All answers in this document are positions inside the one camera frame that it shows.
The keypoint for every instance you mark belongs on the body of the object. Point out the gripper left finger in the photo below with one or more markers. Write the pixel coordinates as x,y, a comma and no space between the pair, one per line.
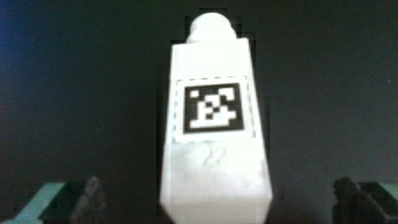
68,203

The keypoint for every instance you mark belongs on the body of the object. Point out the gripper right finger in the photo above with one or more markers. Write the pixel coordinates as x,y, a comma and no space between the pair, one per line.
367,202

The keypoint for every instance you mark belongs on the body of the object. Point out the white leg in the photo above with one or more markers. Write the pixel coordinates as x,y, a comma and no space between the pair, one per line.
216,189

